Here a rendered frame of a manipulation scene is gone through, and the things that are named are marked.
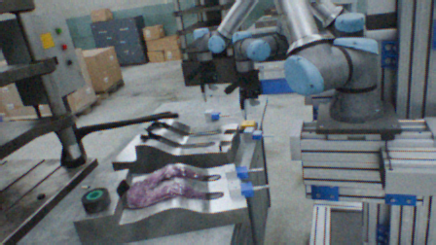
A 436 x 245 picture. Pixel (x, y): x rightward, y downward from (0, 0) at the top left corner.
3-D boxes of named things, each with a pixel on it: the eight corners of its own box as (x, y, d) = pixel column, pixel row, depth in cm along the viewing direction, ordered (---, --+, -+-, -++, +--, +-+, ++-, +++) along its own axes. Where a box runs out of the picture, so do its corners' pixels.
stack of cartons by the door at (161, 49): (186, 56, 808) (179, 21, 777) (181, 60, 780) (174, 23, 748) (155, 60, 834) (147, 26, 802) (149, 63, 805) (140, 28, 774)
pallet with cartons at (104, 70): (125, 84, 637) (114, 46, 609) (107, 99, 562) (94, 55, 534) (68, 91, 657) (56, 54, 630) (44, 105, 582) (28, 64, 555)
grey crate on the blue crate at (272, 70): (296, 69, 469) (295, 59, 463) (294, 78, 433) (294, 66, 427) (253, 73, 487) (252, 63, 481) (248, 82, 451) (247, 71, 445)
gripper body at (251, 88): (258, 100, 136) (255, 72, 131) (238, 100, 139) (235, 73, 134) (263, 93, 142) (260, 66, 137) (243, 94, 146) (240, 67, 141)
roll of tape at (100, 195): (81, 215, 96) (77, 205, 95) (88, 199, 104) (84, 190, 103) (108, 209, 97) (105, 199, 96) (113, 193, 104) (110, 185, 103)
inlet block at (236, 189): (269, 189, 108) (267, 174, 106) (272, 197, 104) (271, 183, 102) (230, 195, 108) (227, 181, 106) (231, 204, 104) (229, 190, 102)
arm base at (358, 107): (380, 103, 106) (381, 73, 102) (385, 122, 93) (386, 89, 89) (330, 105, 111) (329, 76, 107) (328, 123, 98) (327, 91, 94)
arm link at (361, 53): (387, 82, 94) (389, 33, 89) (349, 93, 91) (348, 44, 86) (356, 74, 105) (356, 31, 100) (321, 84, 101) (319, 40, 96)
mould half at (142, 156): (240, 141, 150) (236, 114, 145) (230, 172, 127) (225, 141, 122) (140, 145, 163) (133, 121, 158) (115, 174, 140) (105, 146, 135)
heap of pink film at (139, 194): (204, 173, 118) (200, 154, 115) (206, 202, 101) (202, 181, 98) (132, 186, 117) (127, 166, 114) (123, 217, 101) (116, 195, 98)
